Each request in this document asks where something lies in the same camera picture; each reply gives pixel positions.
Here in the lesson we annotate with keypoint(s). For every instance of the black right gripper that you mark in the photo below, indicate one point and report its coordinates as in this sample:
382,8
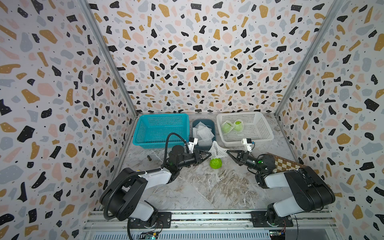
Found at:
245,158

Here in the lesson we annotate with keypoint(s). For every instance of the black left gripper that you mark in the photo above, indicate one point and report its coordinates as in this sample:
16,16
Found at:
196,157

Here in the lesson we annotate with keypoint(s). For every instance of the green custard apple dark spots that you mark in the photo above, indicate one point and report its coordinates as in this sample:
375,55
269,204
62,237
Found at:
216,163

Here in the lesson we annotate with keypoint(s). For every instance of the white foam net sleeve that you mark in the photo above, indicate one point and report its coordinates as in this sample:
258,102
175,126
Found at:
238,126
227,127
217,152

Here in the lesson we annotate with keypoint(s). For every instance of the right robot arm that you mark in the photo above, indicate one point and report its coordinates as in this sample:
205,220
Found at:
308,191

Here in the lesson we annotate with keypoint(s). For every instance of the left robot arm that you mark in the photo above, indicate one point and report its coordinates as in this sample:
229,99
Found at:
122,198

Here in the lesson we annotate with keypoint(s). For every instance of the white foam nets pile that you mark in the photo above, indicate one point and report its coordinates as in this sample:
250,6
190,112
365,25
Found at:
204,134

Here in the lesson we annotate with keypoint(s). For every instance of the white plastic basket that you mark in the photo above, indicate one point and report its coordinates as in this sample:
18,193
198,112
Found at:
233,127

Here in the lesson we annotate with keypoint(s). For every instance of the wooden chessboard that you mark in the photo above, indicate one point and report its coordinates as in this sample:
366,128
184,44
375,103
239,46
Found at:
282,164

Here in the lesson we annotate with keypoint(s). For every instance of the teal plastic basket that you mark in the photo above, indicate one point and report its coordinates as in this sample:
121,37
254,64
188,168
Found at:
152,130

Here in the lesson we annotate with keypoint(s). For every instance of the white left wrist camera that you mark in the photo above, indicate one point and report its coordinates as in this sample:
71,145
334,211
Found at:
192,143

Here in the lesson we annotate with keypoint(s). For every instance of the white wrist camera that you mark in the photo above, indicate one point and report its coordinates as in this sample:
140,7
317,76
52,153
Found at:
248,144
192,143

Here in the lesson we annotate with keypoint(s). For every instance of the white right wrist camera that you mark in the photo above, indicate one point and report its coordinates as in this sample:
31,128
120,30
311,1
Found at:
248,144

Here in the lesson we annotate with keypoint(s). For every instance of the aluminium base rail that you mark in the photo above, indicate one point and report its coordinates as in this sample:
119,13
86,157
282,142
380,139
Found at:
244,225

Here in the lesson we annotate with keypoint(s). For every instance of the aluminium corner post right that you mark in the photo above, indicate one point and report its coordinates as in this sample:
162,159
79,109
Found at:
331,15

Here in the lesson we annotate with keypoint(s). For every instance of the aluminium corner post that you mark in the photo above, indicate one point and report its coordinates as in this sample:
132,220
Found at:
84,6
331,15

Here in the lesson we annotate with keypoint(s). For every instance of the aluminium corner post left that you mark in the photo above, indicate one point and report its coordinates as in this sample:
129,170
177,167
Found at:
84,6

